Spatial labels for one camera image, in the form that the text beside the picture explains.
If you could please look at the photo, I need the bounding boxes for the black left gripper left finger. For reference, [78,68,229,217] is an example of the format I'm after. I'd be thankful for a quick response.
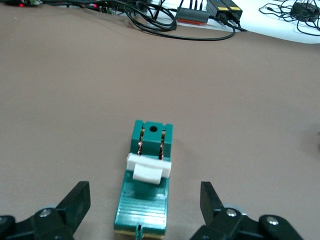
[32,181,91,240]

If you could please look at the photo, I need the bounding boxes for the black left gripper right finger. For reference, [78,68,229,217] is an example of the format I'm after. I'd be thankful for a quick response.
[192,181,263,240]

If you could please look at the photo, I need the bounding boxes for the green load switch white handle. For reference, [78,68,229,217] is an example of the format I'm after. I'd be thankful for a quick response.
[113,119,174,240]

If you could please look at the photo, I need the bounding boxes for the white table sheet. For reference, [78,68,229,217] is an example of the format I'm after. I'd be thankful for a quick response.
[149,0,320,45]

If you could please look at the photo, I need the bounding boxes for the green circuit board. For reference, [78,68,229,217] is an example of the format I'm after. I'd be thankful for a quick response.
[14,0,43,7]
[91,1,118,15]

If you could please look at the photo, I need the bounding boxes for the grey USB hub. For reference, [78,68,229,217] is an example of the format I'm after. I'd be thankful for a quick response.
[176,6,211,26]

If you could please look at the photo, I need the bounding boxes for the black teleoperation stand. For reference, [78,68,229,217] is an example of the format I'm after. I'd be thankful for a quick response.
[291,0,320,24]

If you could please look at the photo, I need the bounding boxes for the thick black looped cable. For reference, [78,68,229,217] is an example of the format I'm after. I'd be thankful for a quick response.
[119,0,237,42]

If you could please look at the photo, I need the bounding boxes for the tangled thin black cables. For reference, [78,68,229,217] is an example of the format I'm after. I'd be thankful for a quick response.
[258,0,320,36]

